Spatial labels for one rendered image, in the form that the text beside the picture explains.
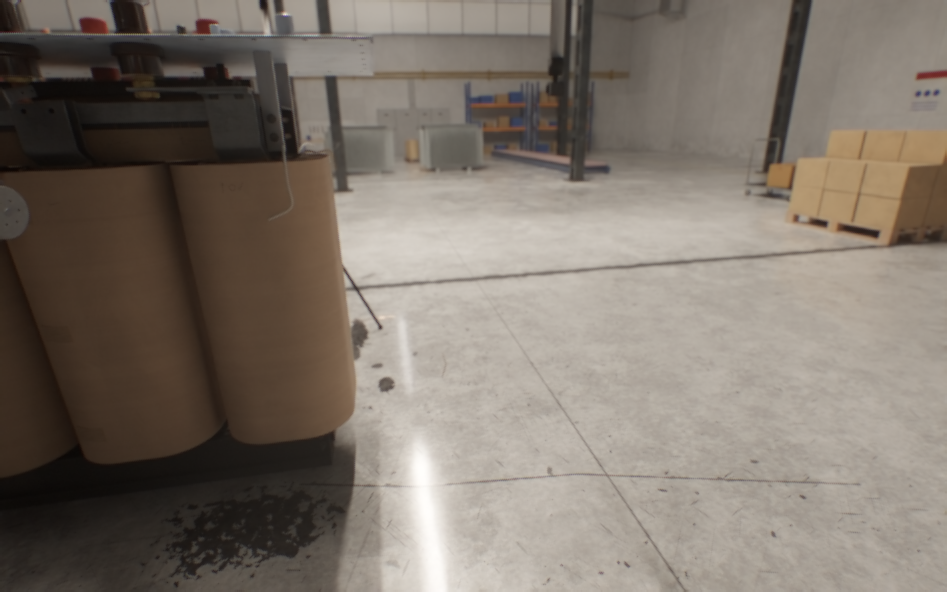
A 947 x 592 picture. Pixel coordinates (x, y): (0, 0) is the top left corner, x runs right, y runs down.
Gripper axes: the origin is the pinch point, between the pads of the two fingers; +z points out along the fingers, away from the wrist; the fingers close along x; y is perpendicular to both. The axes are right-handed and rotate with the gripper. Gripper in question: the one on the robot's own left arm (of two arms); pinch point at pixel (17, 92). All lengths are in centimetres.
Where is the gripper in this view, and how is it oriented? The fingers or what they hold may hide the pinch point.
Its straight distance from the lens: 160.9
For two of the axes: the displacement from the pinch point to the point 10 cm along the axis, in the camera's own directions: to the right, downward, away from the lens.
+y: -0.5, -8.5, -5.2
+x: -9.9, -0.3, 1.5
